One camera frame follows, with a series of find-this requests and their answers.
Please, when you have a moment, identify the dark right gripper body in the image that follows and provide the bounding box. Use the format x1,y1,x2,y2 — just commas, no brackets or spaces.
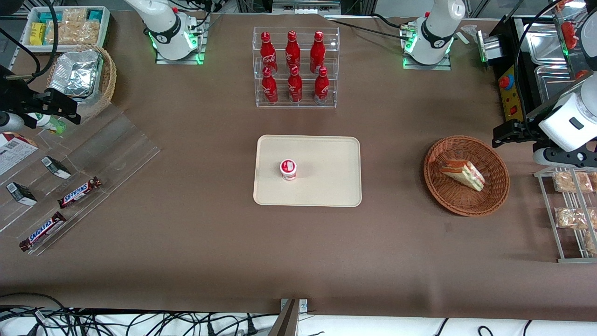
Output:
0,65,30,115

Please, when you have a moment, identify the stainless steel tray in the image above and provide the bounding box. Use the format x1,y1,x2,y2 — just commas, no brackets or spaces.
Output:
534,65,586,104
525,29,573,66

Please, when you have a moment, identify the deep wicker basket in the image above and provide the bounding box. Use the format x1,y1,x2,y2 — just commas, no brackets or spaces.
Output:
47,44,117,120

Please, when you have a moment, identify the wrapped triangular sandwich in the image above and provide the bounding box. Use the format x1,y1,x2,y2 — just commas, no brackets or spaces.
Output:
437,159,486,193

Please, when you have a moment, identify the shallow round wicker basket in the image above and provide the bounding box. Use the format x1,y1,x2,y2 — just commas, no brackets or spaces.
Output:
423,135,510,217

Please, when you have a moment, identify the beige plastic tray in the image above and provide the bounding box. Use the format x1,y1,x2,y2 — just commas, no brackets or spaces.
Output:
253,135,362,208

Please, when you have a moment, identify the green lidded snack can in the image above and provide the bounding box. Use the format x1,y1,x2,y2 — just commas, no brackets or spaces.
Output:
27,112,67,136

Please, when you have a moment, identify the yellow emergency stop box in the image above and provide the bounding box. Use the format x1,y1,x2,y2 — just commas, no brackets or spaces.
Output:
498,64,521,123

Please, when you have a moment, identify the silver foil pouch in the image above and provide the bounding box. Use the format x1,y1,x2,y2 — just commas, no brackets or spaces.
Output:
49,50,104,98

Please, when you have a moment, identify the red white printed carton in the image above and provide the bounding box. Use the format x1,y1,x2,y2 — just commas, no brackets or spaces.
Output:
0,132,39,177

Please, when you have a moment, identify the small black carton box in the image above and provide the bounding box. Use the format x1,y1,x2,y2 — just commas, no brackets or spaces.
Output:
41,156,72,180
6,182,38,206

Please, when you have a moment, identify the yellow snack pack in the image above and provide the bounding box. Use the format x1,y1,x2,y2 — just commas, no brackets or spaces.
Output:
29,22,46,46

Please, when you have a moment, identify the clear bag of beige snacks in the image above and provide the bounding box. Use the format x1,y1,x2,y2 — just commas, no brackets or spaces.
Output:
46,21,75,46
62,7,89,23
72,20,101,45

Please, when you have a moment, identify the clear acrylic stepped display stand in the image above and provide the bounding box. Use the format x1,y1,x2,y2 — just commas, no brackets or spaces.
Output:
0,100,162,256

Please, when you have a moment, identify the silver metal block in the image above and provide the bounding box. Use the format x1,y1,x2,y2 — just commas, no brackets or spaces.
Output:
476,30,503,64

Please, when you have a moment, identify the Snickers chocolate bar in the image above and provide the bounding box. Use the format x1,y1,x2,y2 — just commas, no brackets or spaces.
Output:
19,211,67,252
57,176,102,209

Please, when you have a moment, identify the white plastic bin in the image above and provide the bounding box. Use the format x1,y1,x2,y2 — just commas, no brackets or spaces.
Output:
21,6,111,48

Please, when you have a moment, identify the red cola bottle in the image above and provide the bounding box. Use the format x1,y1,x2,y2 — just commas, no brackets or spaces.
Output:
285,30,301,70
287,65,303,104
313,66,330,105
259,31,278,75
310,31,326,74

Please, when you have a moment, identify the brown table cover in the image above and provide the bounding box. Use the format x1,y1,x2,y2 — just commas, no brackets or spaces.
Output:
0,10,597,319

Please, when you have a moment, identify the clear acrylic bottle rack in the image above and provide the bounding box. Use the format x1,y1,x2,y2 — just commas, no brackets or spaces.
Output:
252,27,340,109

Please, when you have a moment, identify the red soda can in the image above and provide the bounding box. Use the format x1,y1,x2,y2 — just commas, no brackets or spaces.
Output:
261,66,279,105

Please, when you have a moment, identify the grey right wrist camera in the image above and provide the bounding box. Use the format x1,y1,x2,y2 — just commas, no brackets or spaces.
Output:
0,111,25,133

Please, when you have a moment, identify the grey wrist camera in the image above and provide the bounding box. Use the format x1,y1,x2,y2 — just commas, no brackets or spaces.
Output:
533,146,597,169
0,111,25,133

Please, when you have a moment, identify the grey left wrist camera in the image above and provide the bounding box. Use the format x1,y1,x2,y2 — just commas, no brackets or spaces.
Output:
533,146,597,169

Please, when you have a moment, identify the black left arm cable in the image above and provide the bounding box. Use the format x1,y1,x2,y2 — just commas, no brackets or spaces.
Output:
513,0,562,123

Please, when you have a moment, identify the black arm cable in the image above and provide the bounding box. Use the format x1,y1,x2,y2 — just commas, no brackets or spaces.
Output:
0,0,60,85
513,0,562,123

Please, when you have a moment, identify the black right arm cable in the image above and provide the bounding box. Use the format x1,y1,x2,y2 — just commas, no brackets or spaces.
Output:
0,0,60,85

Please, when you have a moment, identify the grey wire rack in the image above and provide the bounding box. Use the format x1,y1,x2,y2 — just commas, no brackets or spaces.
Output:
534,167,597,263

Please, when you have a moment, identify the black cable on table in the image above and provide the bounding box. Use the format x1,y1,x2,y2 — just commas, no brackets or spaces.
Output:
326,13,417,42

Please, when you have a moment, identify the black cable at table edge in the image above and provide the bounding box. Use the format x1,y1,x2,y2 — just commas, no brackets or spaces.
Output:
0,292,70,318

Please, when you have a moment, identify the aluminium frame profile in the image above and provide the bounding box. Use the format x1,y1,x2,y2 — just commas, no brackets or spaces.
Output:
271,0,342,15

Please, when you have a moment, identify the grey metal clamp bracket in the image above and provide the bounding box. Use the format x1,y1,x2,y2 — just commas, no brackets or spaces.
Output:
280,299,308,314

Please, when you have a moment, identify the dark camera mount pole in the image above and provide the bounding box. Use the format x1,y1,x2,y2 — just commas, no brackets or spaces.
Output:
270,299,300,336

